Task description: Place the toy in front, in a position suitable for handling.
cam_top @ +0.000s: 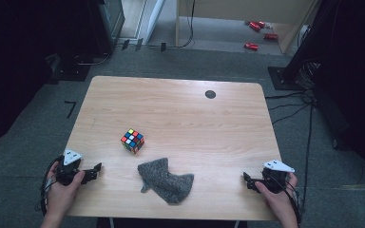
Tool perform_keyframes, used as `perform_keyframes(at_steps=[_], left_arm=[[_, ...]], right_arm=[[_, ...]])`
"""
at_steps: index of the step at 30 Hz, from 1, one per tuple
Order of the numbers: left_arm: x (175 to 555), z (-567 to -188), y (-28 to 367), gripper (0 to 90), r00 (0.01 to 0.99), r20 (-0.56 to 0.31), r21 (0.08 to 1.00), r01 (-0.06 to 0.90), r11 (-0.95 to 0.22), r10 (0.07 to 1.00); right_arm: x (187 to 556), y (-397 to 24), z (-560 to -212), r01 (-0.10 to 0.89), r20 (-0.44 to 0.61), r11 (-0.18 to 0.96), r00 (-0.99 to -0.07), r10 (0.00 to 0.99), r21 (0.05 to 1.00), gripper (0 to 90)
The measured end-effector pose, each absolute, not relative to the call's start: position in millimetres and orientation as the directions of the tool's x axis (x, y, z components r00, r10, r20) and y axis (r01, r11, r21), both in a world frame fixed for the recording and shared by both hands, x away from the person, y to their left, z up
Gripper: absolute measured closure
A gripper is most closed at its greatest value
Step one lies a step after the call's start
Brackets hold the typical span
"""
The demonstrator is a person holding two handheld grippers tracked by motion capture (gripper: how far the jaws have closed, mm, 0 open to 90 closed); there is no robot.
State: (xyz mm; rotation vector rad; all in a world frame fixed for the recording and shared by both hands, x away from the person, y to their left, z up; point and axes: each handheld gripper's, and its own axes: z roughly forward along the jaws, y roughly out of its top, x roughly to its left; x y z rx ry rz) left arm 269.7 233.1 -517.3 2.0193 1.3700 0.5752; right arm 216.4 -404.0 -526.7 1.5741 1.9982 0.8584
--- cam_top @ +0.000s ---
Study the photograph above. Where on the red can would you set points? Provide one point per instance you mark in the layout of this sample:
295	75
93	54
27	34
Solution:
261	24
251	46
255	26
270	36

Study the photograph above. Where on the black round table grommet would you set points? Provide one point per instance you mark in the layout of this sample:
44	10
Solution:
210	94

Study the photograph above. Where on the grey fuzzy cloth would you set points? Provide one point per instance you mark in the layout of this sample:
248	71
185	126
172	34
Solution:
168	185

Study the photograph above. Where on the black stand pole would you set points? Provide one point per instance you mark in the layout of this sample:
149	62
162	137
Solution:
307	38

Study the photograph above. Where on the multicoloured puzzle cube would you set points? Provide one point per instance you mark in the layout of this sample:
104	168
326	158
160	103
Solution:
132	141

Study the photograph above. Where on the person's left hand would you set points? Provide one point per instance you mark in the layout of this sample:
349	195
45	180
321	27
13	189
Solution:
60	198

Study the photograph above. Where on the black cabinet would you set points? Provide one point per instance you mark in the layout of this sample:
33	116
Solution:
107	25

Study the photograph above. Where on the black tape strip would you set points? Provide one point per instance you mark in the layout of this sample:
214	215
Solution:
163	47
125	44
139	44

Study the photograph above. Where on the white board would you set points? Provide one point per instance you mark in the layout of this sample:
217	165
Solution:
155	19

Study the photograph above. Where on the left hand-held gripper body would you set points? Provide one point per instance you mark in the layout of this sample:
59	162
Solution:
66	174

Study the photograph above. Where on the person's right hand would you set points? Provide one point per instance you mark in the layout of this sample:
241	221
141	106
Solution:
282	202

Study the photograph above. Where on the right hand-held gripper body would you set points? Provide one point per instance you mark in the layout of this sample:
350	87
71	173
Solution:
275	180

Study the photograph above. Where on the black stand base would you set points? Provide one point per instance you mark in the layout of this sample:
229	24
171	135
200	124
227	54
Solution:
278	80

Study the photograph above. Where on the black floor plate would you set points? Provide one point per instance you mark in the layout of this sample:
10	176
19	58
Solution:
72	72

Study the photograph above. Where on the black curtain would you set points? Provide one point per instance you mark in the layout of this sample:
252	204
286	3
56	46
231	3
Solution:
358	79
19	63

